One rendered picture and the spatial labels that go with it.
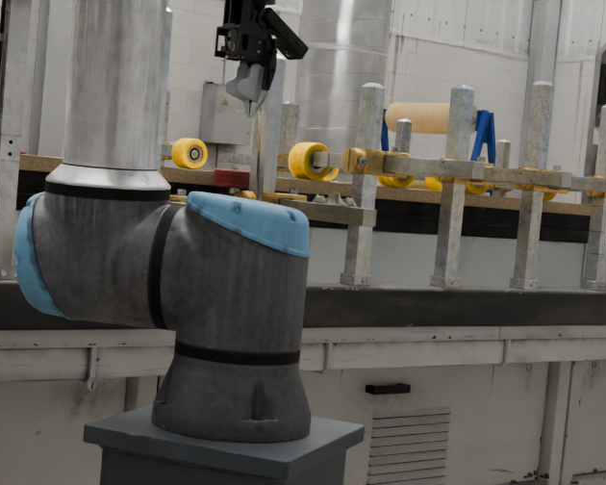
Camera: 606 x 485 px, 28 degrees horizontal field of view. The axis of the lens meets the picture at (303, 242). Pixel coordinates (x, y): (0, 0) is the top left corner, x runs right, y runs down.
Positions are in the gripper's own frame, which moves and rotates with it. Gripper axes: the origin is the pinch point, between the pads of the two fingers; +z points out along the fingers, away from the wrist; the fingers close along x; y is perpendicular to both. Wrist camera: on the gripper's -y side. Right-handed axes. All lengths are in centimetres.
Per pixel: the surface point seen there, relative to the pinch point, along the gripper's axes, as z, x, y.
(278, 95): -3.8, -6.1, -9.4
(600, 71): -44, -135, -263
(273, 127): 2.1, -6.1, -9.0
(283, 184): 12.3, -26.7, -28.2
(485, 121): -49, -470, -554
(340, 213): 16.3, 12.5, -11.4
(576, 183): 6, 2, -86
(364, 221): 17.3, 18.5, -11.7
